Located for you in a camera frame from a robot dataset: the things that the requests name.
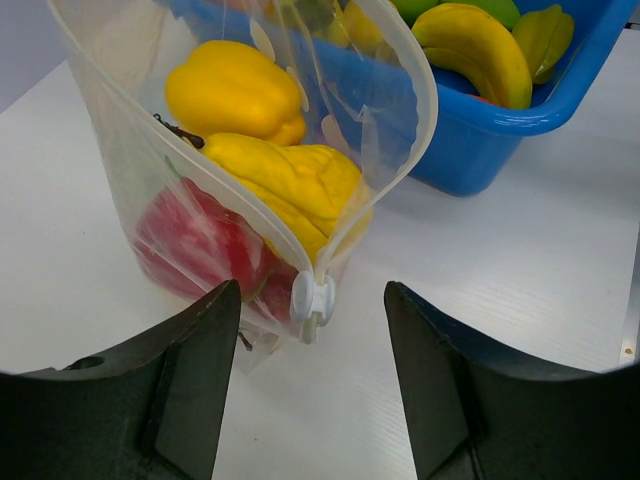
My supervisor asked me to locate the red apple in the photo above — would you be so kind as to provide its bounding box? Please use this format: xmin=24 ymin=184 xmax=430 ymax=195
xmin=133 ymin=177 xmax=277 ymax=300

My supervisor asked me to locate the yellow bell pepper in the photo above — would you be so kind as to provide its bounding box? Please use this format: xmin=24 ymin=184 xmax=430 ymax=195
xmin=165 ymin=40 xmax=306 ymax=146

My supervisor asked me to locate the yellow green carambola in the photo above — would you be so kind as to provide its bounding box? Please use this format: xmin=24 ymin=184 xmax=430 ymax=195
xmin=512 ymin=4 xmax=574 ymax=85

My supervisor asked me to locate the clear zip top bag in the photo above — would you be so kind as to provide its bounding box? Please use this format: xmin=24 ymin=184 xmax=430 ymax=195
xmin=49 ymin=1 xmax=438 ymax=350

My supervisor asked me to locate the light green lime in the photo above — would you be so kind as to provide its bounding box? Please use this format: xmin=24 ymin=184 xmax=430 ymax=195
xmin=391 ymin=0 xmax=521 ymax=30

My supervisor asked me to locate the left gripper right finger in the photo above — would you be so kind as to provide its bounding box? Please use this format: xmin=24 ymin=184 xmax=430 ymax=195
xmin=384 ymin=282 xmax=639 ymax=479

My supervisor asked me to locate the yellow starfruit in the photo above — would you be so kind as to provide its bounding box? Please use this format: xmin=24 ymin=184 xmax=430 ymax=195
xmin=152 ymin=113 xmax=374 ymax=266

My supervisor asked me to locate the blue plastic bin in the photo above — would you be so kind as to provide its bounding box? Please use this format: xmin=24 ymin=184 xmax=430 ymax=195
xmin=169 ymin=1 xmax=633 ymax=196

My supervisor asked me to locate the yellow banana bunch front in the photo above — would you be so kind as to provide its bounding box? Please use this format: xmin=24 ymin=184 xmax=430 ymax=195
xmin=411 ymin=3 xmax=533 ymax=110

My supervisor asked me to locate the orange persimmon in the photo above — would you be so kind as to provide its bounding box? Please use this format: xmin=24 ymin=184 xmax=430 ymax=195
xmin=467 ymin=94 xmax=497 ymax=105

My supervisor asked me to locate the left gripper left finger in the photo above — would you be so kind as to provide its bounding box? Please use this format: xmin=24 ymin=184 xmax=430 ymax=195
xmin=1 ymin=281 xmax=241 ymax=479

